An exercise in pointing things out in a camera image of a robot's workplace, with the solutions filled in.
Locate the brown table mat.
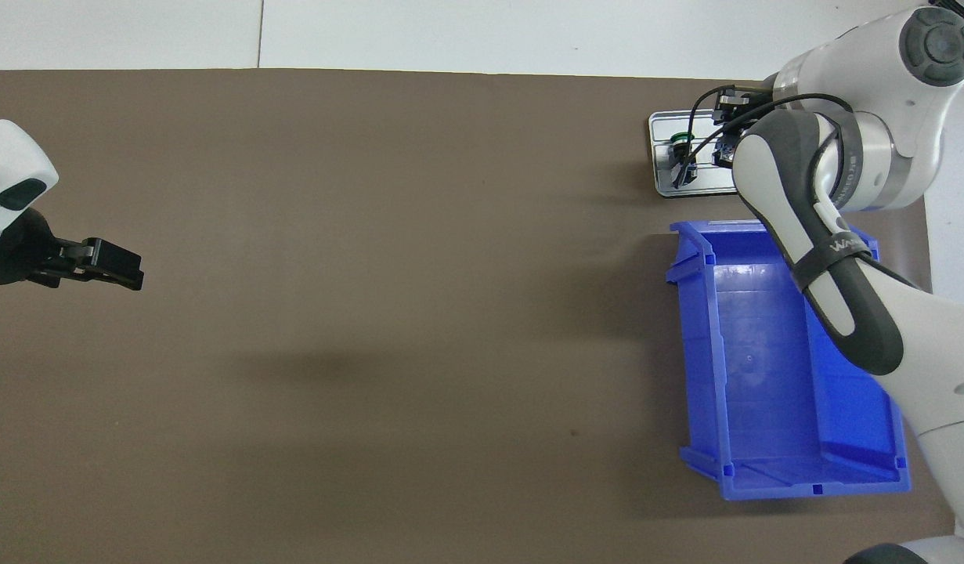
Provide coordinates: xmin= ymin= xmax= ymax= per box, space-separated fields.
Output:
xmin=0 ymin=69 xmax=956 ymax=564

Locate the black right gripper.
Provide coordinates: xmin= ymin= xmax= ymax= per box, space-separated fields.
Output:
xmin=712 ymin=89 xmax=775 ymax=154

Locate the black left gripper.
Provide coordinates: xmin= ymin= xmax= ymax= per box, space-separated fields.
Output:
xmin=0 ymin=208 xmax=144 ymax=291

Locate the blue plastic storage bin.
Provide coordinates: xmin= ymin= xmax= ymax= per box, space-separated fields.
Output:
xmin=666 ymin=219 xmax=912 ymax=502

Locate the grey metal tray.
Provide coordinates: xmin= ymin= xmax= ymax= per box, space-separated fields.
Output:
xmin=648 ymin=110 xmax=742 ymax=198

